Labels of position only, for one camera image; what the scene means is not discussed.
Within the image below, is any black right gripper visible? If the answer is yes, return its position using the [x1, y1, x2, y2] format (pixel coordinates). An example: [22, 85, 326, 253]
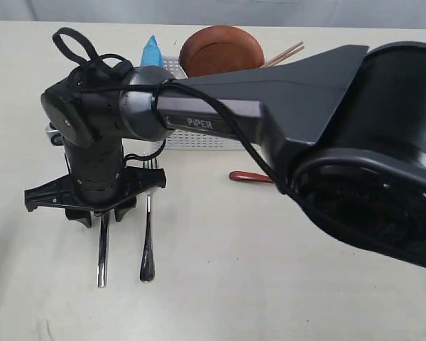
[24, 166, 165, 228]

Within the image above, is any silver table knife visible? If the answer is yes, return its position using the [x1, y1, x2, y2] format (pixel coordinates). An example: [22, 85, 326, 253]
[97, 212, 110, 288]

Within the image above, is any silver metal fork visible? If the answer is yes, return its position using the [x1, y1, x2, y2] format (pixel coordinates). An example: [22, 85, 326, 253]
[138, 156, 160, 284]

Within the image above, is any brown wooden spoon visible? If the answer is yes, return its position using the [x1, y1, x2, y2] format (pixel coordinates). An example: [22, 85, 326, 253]
[229, 171, 273, 183]

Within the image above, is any blue snack bag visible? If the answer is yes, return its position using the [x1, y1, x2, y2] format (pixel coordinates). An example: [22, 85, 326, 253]
[140, 36, 164, 67]

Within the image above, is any brown wooden bowl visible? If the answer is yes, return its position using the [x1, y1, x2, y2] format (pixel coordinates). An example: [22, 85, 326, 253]
[178, 26, 265, 77]

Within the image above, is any wooden chopstick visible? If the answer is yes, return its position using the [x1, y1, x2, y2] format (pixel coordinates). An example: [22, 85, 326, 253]
[262, 41, 304, 67]
[266, 46, 305, 67]

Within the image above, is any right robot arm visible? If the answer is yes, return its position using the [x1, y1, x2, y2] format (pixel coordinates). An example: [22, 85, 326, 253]
[24, 42, 426, 268]

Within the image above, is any white perforated plastic basket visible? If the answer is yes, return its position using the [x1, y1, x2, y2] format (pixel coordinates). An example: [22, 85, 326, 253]
[163, 55, 243, 151]

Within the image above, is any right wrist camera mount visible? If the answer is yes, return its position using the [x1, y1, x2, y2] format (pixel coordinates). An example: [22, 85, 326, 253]
[45, 122, 63, 146]

